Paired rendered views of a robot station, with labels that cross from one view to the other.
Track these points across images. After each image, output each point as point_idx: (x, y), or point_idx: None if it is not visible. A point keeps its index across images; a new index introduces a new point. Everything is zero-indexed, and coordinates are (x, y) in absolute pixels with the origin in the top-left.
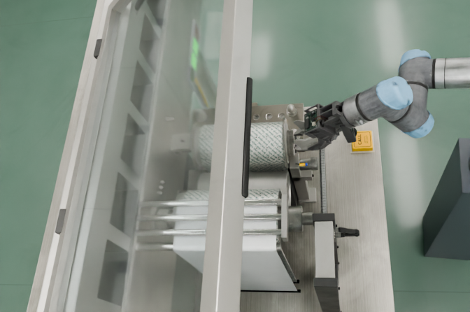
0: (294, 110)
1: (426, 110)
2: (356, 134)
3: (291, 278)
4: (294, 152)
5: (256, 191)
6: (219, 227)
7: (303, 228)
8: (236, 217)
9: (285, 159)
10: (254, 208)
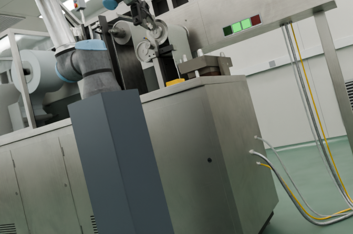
0: (198, 53)
1: None
2: (134, 20)
3: None
4: (153, 36)
5: (131, 22)
6: None
7: (114, 36)
8: None
9: (146, 31)
10: (121, 18)
